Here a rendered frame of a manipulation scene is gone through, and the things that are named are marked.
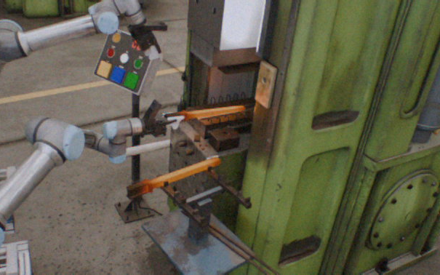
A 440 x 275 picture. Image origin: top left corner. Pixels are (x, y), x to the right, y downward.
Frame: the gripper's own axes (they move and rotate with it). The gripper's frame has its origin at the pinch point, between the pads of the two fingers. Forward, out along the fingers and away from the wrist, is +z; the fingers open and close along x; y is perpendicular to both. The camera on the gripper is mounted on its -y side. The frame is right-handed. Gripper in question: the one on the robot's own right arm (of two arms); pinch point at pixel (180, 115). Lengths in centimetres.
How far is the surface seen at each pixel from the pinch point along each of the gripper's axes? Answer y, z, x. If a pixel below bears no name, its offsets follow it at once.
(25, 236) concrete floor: 102, -64, -62
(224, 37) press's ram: -40.1, 9.5, 13.2
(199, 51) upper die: -28.6, 8.3, -3.2
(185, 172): 7.1, -13.2, 32.3
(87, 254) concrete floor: 102, -36, -33
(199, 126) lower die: 5.9, 8.9, 2.5
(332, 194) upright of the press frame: 30, 61, 45
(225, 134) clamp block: 4.2, 14.8, 15.5
